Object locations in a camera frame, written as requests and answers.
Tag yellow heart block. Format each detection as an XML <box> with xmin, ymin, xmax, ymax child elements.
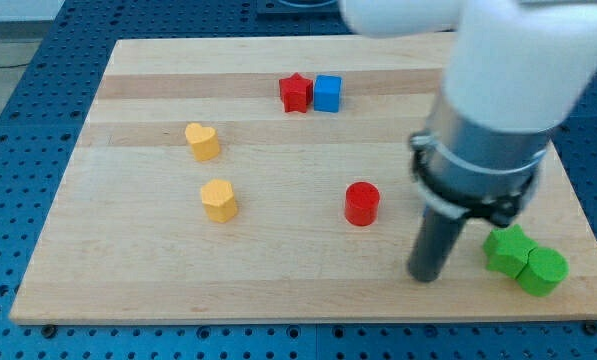
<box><xmin>185</xmin><ymin>123</ymin><xmax>221</xmax><ymax>161</ymax></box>

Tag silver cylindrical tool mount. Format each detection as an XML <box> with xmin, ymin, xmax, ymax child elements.
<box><xmin>410</xmin><ymin>92</ymin><xmax>548</xmax><ymax>228</ymax></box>

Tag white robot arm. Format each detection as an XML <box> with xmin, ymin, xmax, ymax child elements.
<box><xmin>339</xmin><ymin>0</ymin><xmax>597</xmax><ymax>282</ymax></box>

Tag green cylinder block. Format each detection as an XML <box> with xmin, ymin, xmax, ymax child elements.
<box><xmin>516</xmin><ymin>247</ymin><xmax>569</xmax><ymax>297</ymax></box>

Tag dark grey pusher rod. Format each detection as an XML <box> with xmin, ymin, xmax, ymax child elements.
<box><xmin>407</xmin><ymin>206</ymin><xmax>466</xmax><ymax>282</ymax></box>

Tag yellow hexagon block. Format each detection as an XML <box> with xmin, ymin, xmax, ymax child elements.
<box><xmin>200</xmin><ymin>179</ymin><xmax>238</xmax><ymax>223</ymax></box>

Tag green star block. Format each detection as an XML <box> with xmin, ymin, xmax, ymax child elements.
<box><xmin>482</xmin><ymin>224</ymin><xmax>538</xmax><ymax>278</ymax></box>

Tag red star block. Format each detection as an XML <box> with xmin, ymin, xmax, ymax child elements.
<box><xmin>279</xmin><ymin>73</ymin><xmax>313</xmax><ymax>113</ymax></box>

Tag wooden board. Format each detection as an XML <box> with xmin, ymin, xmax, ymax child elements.
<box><xmin>9</xmin><ymin>33</ymin><xmax>597</xmax><ymax>325</ymax></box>

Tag red cylinder block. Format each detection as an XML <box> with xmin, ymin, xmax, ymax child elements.
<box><xmin>344</xmin><ymin>182</ymin><xmax>380</xmax><ymax>226</ymax></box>

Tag blue cube block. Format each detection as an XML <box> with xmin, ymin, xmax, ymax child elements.
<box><xmin>313</xmin><ymin>75</ymin><xmax>342</xmax><ymax>113</ymax></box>

